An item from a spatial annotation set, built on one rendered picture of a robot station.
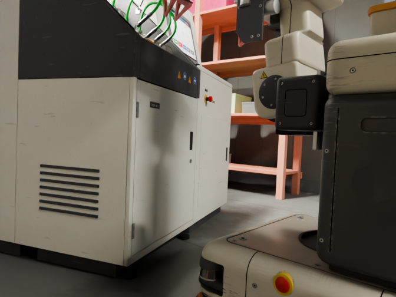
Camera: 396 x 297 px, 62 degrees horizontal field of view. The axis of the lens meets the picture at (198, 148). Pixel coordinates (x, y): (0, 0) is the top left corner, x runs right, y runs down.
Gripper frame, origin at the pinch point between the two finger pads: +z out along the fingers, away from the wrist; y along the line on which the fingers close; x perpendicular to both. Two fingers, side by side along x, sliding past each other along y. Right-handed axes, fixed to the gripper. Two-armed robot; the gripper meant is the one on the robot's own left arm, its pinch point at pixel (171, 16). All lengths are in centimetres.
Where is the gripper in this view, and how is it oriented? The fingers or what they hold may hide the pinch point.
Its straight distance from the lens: 125.8
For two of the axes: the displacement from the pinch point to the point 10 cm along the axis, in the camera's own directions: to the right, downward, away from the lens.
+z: -3.8, 8.6, 3.3
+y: -6.6, 0.0, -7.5
